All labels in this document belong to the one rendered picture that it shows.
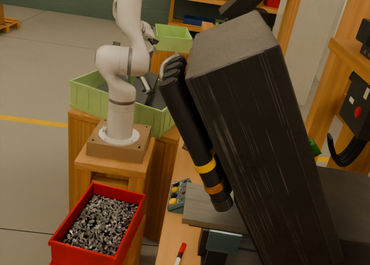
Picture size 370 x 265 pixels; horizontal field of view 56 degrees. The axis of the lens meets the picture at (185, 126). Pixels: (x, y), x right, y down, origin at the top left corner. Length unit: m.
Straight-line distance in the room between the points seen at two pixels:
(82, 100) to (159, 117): 0.51
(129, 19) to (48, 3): 7.15
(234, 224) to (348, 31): 1.00
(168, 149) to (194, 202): 1.02
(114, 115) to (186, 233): 0.63
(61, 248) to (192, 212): 0.43
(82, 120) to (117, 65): 0.75
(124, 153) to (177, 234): 0.53
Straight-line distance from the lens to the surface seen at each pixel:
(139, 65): 1.47
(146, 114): 1.91
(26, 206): 2.71
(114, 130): 1.60
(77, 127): 2.18
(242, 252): 1.23
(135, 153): 1.58
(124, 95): 1.52
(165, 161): 2.04
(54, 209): 2.66
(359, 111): 1.10
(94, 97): 2.07
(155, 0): 8.05
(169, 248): 1.18
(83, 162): 1.61
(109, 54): 1.48
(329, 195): 1.00
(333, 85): 1.70
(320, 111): 1.73
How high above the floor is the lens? 1.76
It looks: 28 degrees down
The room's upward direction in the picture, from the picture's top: 9 degrees clockwise
